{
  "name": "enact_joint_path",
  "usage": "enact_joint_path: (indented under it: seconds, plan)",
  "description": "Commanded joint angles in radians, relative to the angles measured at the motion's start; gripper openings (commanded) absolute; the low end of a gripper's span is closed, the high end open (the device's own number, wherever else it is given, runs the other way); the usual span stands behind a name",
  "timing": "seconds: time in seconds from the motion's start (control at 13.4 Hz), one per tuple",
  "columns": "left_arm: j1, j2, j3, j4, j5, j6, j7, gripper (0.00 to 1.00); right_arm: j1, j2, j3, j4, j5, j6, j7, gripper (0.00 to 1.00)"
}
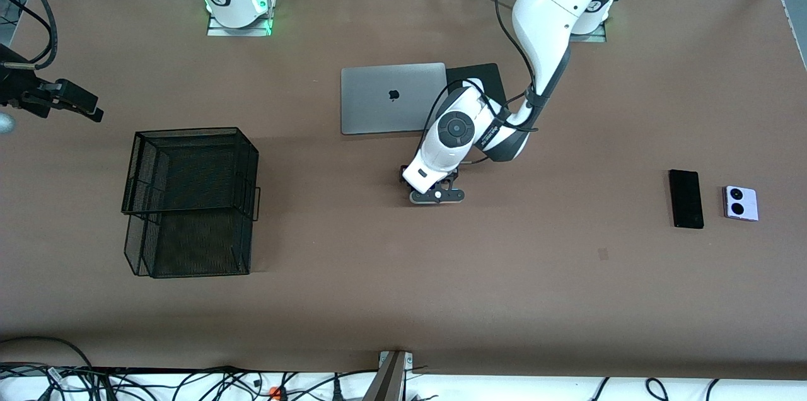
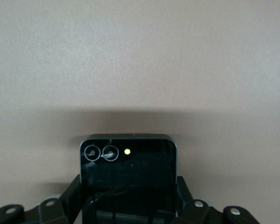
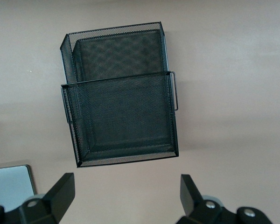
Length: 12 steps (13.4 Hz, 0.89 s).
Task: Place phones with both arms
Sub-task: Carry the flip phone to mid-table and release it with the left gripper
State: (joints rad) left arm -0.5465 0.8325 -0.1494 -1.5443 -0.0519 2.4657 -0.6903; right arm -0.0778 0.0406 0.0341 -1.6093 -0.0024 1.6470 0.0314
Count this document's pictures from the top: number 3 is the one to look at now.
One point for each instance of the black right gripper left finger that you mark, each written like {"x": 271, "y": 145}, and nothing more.
{"x": 58, "y": 198}

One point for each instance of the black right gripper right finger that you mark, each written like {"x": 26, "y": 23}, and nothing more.
{"x": 191, "y": 200}

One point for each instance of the silver laptop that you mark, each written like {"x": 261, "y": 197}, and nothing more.
{"x": 11, "y": 184}

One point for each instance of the black mesh two-tier tray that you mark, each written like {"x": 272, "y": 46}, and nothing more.
{"x": 121, "y": 116}

